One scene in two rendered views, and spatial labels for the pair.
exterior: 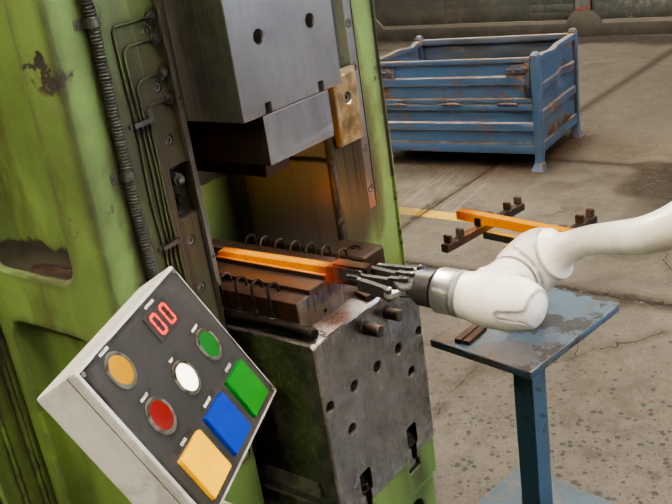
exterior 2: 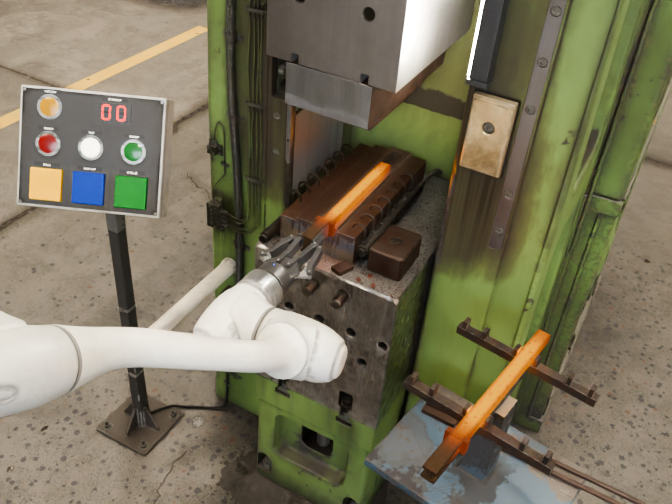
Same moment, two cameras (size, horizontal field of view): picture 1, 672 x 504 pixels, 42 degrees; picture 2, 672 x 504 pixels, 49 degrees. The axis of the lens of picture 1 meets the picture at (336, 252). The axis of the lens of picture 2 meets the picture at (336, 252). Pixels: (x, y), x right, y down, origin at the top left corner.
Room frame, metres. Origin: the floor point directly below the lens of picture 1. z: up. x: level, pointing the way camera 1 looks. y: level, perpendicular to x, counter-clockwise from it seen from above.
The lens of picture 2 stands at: (1.33, -1.34, 1.99)
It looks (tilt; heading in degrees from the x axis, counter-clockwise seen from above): 38 degrees down; 75
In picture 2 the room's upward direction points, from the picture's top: 5 degrees clockwise
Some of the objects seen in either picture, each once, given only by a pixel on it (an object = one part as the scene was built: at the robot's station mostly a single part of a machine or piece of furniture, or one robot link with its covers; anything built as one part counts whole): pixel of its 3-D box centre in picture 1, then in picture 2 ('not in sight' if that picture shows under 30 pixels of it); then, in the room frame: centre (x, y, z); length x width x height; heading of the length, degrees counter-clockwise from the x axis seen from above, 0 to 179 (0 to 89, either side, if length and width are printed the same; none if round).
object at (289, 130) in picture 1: (222, 122); (371, 62); (1.78, 0.19, 1.32); 0.42 x 0.20 x 0.10; 50
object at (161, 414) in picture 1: (161, 415); (47, 143); (1.04, 0.27, 1.09); 0.05 x 0.03 x 0.04; 140
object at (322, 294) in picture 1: (253, 279); (356, 195); (1.78, 0.19, 0.96); 0.42 x 0.20 x 0.09; 50
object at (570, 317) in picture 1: (525, 324); (477, 468); (1.93, -0.45, 0.66); 0.40 x 0.30 x 0.02; 131
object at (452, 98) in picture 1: (474, 97); not in sight; (5.66, -1.06, 0.36); 1.20 x 0.80 x 0.72; 55
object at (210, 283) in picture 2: not in sight; (181, 309); (1.32, 0.18, 0.62); 0.44 x 0.05 x 0.05; 50
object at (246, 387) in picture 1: (245, 388); (131, 192); (1.23, 0.18, 1.01); 0.07 x 0.05 x 0.07; 165
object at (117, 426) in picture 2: not in sight; (139, 413); (1.16, 0.33, 0.05); 0.22 x 0.22 x 0.09; 50
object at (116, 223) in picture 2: not in sight; (126, 301); (1.17, 0.33, 0.54); 0.04 x 0.04 x 1.08; 50
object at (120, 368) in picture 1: (120, 370); (49, 106); (1.05, 0.32, 1.16); 0.05 x 0.03 x 0.04; 140
